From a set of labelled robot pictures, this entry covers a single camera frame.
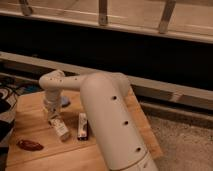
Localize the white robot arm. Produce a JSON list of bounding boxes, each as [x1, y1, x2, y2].
[[39, 70, 158, 171]]

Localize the white bottle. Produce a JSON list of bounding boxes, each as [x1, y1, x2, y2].
[[48, 115, 70, 141]]

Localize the cables on floor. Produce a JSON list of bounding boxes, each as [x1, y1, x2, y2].
[[0, 77, 26, 108]]

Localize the dark red object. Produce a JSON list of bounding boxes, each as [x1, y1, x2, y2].
[[17, 140, 43, 151]]

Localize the chair leg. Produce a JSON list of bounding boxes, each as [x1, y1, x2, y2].
[[158, 0, 176, 34], [19, 0, 33, 16], [98, 0, 108, 26]]

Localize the wooden table board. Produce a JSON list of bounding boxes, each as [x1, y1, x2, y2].
[[5, 85, 164, 171]]

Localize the middle chair leg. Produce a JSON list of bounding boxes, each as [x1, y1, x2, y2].
[[98, 0, 108, 26]]

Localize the left chair leg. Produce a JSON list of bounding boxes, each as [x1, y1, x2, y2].
[[19, 0, 33, 16]]

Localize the blue sponge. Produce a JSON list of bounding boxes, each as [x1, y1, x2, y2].
[[61, 96, 71, 107]]

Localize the right chair leg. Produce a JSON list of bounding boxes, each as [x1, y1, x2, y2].
[[158, 0, 176, 34]]

